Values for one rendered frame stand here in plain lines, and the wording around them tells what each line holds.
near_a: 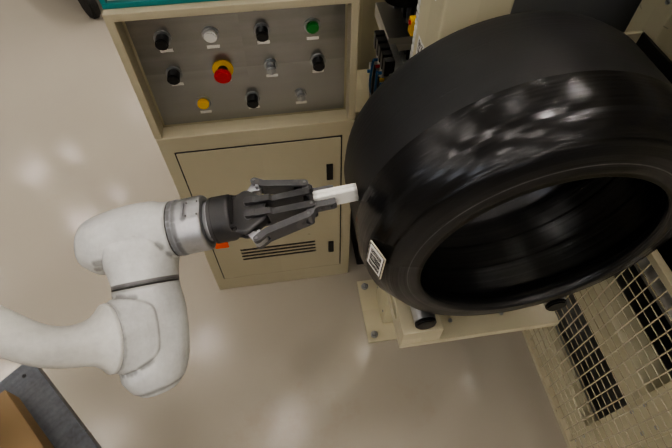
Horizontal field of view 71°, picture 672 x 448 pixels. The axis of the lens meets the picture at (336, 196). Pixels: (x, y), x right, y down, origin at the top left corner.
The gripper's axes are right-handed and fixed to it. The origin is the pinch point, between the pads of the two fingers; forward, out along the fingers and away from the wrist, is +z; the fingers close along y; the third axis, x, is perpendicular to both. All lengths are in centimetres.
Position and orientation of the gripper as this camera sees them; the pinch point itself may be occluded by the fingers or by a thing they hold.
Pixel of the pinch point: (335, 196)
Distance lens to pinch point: 75.4
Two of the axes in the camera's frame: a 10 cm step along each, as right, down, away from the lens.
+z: 9.8, -2.0, -0.2
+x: 1.4, 5.9, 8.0
